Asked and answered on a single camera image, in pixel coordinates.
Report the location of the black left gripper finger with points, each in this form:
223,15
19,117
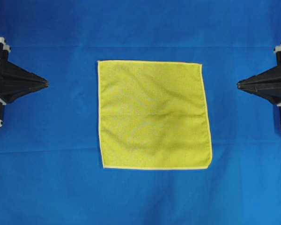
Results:
10,70
10,91

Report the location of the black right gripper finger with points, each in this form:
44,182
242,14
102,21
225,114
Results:
270,76
272,95

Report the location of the blue table cloth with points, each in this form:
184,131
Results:
51,171

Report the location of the yellow-green towel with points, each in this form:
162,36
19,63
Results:
153,115

